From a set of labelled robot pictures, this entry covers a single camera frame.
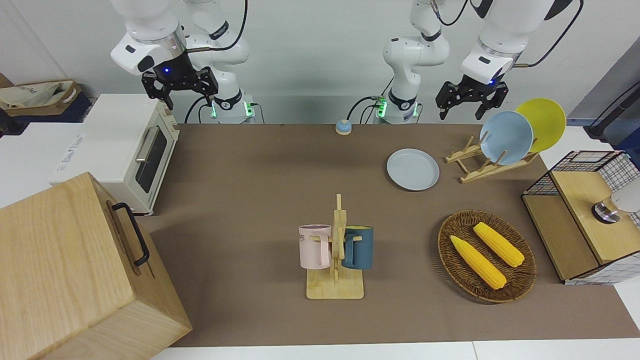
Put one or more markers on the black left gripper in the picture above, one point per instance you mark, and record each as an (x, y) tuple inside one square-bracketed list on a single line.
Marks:
[(475, 90)]

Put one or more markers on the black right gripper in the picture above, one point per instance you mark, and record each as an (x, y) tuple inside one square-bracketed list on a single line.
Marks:
[(175, 72)]

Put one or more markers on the gray plate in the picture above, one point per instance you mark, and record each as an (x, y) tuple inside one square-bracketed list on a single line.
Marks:
[(413, 170)]

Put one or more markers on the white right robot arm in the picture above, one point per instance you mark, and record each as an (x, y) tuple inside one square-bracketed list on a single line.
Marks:
[(150, 30)]

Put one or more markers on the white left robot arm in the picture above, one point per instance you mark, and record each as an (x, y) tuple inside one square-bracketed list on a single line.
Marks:
[(510, 30)]

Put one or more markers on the light blue plate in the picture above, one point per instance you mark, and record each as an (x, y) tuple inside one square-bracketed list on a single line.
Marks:
[(506, 137)]

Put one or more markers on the wooden plate rack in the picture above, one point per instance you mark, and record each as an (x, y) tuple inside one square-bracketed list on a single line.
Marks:
[(480, 172)]

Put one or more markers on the yellow plate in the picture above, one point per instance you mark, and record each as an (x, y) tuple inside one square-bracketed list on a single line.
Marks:
[(547, 120)]

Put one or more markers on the white toaster oven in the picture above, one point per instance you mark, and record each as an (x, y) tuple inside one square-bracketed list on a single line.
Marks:
[(115, 145)]

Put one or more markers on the dark blue crate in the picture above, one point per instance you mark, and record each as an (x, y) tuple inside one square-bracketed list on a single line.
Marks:
[(75, 112)]

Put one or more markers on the blue service bell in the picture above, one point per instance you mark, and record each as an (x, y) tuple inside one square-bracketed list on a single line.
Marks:
[(343, 128)]

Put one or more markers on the black stand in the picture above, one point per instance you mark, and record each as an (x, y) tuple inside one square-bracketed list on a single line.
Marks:
[(602, 131)]

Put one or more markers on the yellow corn cob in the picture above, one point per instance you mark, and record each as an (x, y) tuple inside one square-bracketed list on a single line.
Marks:
[(500, 246), (477, 262)]

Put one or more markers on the cardboard box with cloth bag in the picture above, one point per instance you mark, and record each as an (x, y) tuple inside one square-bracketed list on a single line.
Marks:
[(35, 97)]

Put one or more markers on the brown wicker basket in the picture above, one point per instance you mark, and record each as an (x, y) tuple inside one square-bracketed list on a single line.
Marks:
[(460, 272)]

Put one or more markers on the dark blue mug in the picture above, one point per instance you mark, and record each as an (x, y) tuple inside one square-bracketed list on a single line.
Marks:
[(361, 247)]

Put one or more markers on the white object with silver cap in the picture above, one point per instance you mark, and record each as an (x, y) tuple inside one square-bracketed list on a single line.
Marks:
[(625, 200)]

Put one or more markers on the pink mug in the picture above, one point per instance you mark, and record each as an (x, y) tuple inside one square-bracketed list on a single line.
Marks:
[(314, 247)]

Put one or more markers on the large wooden box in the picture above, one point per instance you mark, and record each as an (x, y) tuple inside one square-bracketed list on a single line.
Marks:
[(65, 270)]

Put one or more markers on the wooden mug tree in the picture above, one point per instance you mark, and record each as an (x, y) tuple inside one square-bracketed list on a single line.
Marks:
[(335, 287)]

